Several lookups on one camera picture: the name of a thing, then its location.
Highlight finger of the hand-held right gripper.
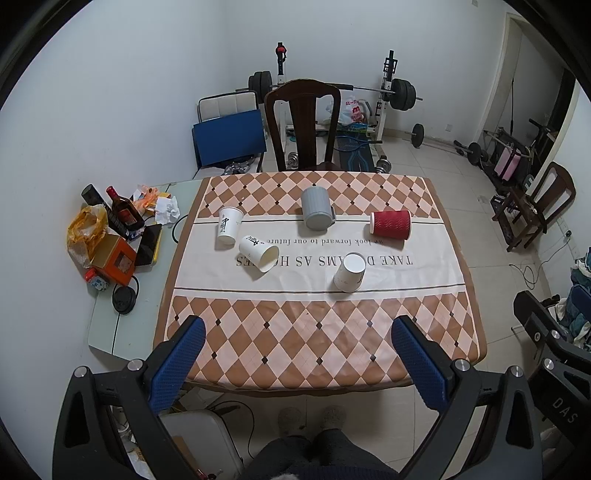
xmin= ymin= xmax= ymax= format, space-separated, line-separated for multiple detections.
xmin=513 ymin=291 xmax=591 ymax=358

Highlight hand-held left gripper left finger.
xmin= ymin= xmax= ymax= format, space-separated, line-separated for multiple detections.
xmin=52 ymin=315 xmax=207 ymax=480

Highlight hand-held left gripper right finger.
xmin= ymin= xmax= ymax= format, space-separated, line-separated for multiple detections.
xmin=392 ymin=315 xmax=544 ymax=480

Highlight white paper cup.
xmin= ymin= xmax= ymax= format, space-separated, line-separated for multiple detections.
xmin=217 ymin=206 xmax=245 ymax=246
xmin=238 ymin=235 xmax=280 ymax=274
xmin=333 ymin=252 xmax=366 ymax=294

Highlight red ribbed paper cup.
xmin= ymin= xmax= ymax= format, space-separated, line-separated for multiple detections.
xmin=370 ymin=210 xmax=412 ymax=241

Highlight pile of clothes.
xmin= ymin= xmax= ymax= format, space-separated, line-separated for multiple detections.
xmin=556 ymin=248 xmax=591 ymax=349

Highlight white plastic stool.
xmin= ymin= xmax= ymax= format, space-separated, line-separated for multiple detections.
xmin=158 ymin=409 xmax=244 ymax=480

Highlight black round coaster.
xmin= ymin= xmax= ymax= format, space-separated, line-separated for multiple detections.
xmin=112 ymin=285 xmax=138 ymax=316

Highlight grey fluffy slipper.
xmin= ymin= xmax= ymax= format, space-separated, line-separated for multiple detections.
xmin=320 ymin=405 xmax=347 ymax=433
xmin=278 ymin=407 xmax=304 ymax=435

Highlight dark wooden chair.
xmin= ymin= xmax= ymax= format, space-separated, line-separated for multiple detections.
xmin=264 ymin=79 xmax=343 ymax=173
xmin=501 ymin=161 xmax=577 ymax=253

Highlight orange cardboard box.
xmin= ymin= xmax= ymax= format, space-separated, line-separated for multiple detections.
xmin=89 ymin=234 xmax=138 ymax=285

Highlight black smartphone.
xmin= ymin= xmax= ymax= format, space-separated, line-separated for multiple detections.
xmin=134 ymin=223 xmax=164 ymax=268

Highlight brown checkered tablecloth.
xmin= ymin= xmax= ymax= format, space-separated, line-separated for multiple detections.
xmin=152 ymin=170 xmax=489 ymax=393

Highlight person's legs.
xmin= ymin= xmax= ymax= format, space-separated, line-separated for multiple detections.
xmin=242 ymin=428 xmax=400 ymax=480

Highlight crumpled white paper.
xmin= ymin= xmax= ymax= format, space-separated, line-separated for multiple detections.
xmin=154 ymin=196 xmax=181 ymax=226

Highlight orange plastic bag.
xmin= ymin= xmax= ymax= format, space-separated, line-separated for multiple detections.
xmin=67 ymin=204 xmax=110 ymax=269

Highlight pink cushion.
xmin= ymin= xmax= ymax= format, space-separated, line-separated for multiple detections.
xmin=493 ymin=148 xmax=521 ymax=182

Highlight brown liquor bottle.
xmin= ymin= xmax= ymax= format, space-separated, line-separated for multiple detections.
xmin=106 ymin=185 xmax=146 ymax=230

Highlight orange snack wrappers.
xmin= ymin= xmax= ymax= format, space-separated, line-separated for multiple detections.
xmin=133 ymin=184 xmax=161 ymax=214

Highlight tall black box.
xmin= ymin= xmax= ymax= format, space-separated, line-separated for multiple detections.
xmin=81 ymin=183 xmax=129 ymax=239

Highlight short barbell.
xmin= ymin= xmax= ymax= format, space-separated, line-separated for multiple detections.
xmin=406 ymin=123 xmax=484 ymax=165

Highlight black exercise machine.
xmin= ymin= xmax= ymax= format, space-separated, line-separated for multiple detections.
xmin=482 ymin=117 xmax=557 ymax=186

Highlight grey ribbed mug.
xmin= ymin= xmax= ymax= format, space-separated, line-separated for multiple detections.
xmin=301 ymin=186 xmax=337 ymax=230

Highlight blue folded board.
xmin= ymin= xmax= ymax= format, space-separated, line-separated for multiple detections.
xmin=191 ymin=110 xmax=268 ymax=169

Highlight white weight bench rack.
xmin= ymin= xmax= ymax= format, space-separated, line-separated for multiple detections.
xmin=274 ymin=41 xmax=403 ymax=145

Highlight white printed plastic bag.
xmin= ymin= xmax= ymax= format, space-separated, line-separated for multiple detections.
xmin=324 ymin=96 xmax=371 ymax=128

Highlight white padded chair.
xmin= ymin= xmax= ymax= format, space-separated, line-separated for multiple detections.
xmin=198 ymin=90 xmax=260 ymax=123

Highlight long barbell with black plates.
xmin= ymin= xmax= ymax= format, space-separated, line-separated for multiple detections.
xmin=235 ymin=70 xmax=424 ymax=114

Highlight black floor cable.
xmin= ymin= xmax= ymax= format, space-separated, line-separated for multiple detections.
xmin=509 ymin=232 xmax=574 ymax=288

